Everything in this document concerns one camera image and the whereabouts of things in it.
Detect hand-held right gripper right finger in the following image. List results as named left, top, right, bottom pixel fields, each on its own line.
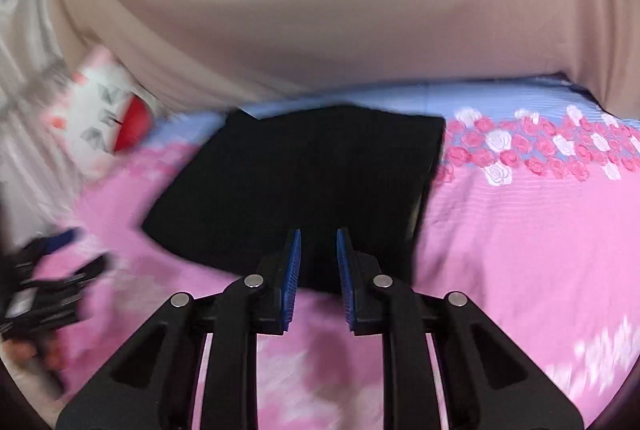
left=336, top=227, right=585, bottom=430

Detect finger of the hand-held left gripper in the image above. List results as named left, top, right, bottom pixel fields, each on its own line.
left=57, top=253, right=112, bottom=293
left=27, top=227, right=87, bottom=263

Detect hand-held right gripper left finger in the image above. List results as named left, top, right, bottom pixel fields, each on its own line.
left=56, top=229, right=302, bottom=430

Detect black pants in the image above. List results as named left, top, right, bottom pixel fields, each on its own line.
left=141, top=103, right=447, bottom=297

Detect person's left hand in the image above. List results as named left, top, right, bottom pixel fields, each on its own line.
left=4, top=339, right=63, bottom=398

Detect white cartoon face pillow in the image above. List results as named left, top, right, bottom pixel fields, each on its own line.
left=39, top=44, right=167, bottom=185

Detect pink floral bed sheet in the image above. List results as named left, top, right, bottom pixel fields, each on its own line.
left=10, top=74, right=640, bottom=430

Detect beige hanging cloth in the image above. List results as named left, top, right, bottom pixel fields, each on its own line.
left=40, top=0, right=640, bottom=123

